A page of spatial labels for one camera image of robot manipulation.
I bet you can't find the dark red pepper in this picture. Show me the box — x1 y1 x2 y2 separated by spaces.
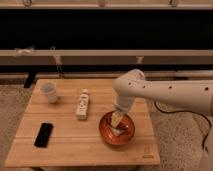
107 123 128 132

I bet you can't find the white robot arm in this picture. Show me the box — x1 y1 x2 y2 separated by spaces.
114 69 213 119

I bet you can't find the white sponge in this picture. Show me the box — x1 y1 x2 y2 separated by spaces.
110 127 124 137

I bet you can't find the orange round plate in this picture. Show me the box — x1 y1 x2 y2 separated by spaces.
99 111 135 146

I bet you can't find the white plastic bottle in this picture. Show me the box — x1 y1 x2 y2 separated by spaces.
76 89 89 120

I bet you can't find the wooden table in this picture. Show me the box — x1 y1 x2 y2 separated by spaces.
5 79 160 167

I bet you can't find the translucent plastic cup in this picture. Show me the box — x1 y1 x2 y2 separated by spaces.
40 82 58 103

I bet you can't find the black phone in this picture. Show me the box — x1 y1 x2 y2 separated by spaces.
34 123 53 147

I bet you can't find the black cable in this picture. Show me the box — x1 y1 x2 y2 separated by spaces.
153 100 213 151

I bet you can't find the grey horizontal rail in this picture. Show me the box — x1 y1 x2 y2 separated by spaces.
0 49 213 65

